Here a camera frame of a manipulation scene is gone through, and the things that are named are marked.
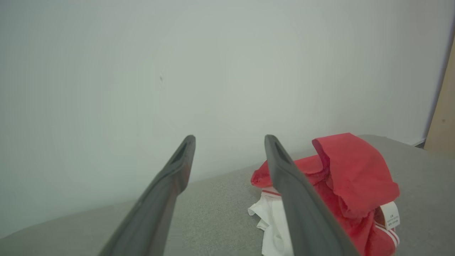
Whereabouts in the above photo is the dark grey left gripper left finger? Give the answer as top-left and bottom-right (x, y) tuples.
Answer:
(99, 135), (196, 256)

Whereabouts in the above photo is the red basketball jersey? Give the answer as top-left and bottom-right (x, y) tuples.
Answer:
(248, 155), (401, 256)

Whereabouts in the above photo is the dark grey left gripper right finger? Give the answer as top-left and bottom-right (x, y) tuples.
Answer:
(264, 135), (359, 256)

